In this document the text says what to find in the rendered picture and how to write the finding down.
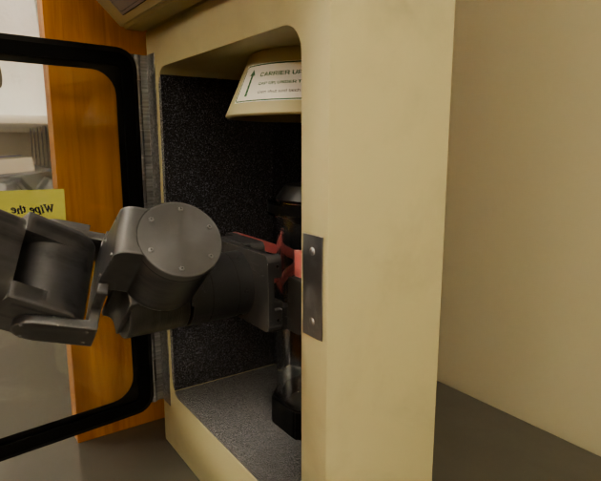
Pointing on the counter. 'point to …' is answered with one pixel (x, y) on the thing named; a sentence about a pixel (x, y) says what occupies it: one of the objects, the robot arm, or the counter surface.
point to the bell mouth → (270, 87)
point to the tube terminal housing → (347, 219)
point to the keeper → (312, 285)
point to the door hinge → (148, 121)
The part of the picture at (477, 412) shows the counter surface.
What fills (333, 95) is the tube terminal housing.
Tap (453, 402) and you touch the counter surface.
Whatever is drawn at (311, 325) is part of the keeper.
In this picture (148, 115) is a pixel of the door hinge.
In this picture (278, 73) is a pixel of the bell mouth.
